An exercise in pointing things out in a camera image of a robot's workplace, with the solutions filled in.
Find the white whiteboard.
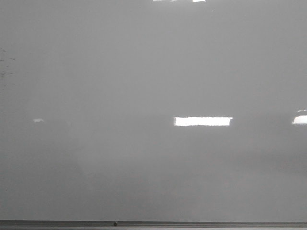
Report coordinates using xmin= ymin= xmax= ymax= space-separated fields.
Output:
xmin=0 ymin=0 xmax=307 ymax=222

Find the grey aluminium whiteboard frame rail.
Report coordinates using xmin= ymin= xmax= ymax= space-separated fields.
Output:
xmin=0 ymin=220 xmax=307 ymax=230

